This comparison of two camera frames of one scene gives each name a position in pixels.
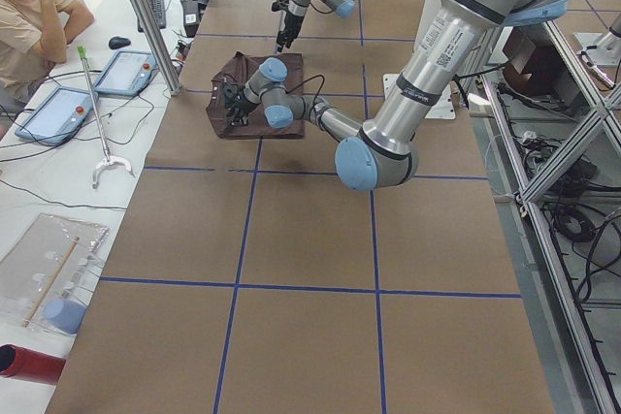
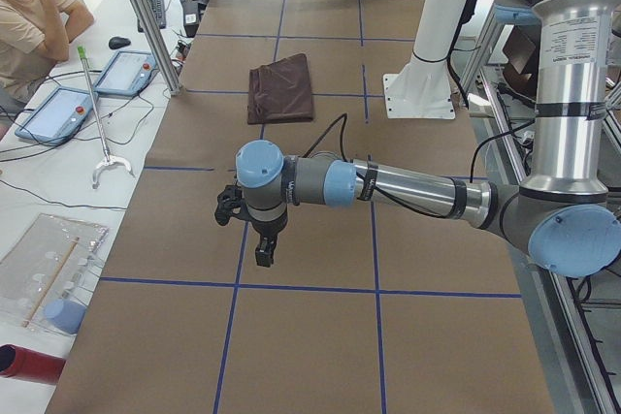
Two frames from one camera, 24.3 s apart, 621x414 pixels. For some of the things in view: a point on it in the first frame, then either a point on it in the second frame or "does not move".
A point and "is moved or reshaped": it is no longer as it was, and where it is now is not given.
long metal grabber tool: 107,160 does not move
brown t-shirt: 240,71 is moved or reshaped
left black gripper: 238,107 → 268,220
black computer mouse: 118,42 does not move
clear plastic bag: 48,274 does not move
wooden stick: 49,282 does not move
